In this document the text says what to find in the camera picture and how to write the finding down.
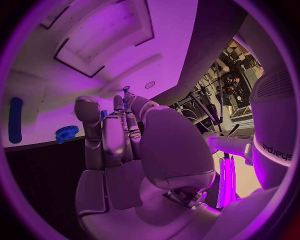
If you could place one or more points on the long blue cylinder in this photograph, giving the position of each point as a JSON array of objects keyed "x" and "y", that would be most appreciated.
[{"x": 15, "y": 120}]

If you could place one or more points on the blue peg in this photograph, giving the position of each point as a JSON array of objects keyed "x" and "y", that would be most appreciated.
[{"x": 126, "y": 91}]

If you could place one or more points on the blue gear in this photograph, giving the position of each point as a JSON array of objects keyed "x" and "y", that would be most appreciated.
[{"x": 66, "y": 132}]

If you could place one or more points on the blue block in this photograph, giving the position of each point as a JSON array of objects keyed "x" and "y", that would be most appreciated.
[{"x": 104, "y": 115}]

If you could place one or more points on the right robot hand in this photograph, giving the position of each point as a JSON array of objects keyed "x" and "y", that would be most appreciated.
[{"x": 164, "y": 153}]

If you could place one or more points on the glowing light bar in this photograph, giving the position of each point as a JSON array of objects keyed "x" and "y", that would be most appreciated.
[{"x": 226, "y": 178}]

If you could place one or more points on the white task board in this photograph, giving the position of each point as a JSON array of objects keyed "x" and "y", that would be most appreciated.
[{"x": 131, "y": 61}]

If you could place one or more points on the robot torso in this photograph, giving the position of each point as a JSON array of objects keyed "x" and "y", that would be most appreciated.
[{"x": 269, "y": 121}]

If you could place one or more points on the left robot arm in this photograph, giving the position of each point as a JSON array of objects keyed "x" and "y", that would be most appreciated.
[{"x": 230, "y": 144}]

